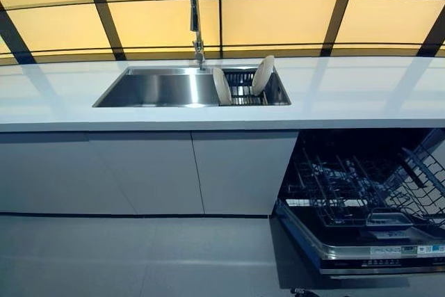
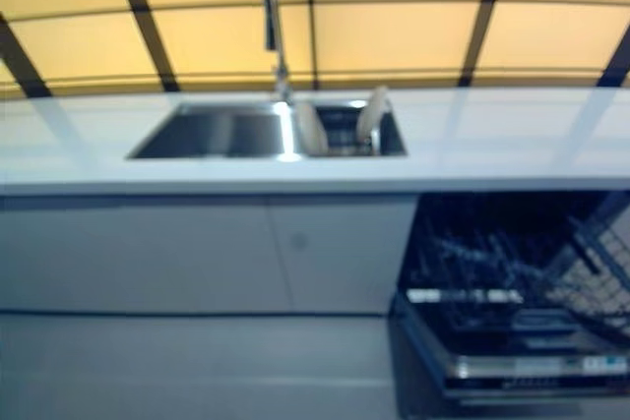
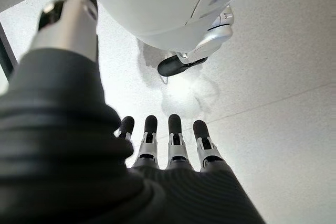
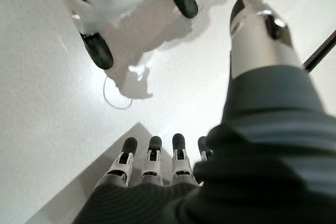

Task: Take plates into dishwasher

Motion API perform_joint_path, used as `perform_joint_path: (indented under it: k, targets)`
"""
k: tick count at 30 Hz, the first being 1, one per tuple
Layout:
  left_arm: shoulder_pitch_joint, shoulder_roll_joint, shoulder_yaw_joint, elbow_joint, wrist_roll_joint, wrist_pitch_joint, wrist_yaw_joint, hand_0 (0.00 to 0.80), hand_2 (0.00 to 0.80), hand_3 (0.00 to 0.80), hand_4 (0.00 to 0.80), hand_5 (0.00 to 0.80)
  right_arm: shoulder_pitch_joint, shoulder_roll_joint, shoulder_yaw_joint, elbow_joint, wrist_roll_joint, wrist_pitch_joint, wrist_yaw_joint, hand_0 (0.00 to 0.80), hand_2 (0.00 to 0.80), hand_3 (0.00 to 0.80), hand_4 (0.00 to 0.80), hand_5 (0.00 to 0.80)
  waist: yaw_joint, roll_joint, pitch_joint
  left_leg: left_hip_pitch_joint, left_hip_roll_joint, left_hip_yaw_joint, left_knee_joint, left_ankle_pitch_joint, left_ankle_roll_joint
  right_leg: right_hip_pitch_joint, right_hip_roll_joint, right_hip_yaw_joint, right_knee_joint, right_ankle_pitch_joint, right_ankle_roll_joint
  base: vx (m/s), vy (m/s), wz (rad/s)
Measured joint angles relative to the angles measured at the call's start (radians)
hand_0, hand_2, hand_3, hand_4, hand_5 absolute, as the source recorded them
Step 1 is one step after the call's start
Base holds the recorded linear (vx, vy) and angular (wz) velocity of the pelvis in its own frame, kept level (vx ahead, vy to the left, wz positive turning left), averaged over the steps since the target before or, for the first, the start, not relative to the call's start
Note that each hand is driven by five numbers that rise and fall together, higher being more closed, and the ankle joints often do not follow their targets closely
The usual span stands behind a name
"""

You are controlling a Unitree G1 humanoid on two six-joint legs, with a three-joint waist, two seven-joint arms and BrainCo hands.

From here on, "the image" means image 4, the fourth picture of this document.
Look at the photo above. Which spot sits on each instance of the black rod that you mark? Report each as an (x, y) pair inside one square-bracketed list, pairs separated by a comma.
[(319, 52)]

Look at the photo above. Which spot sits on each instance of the robot right hand dark palm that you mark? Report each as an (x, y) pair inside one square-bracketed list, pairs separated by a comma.
[(257, 155)]

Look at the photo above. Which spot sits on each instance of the white robot body with feet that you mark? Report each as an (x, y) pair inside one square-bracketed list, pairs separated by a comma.
[(98, 51)]

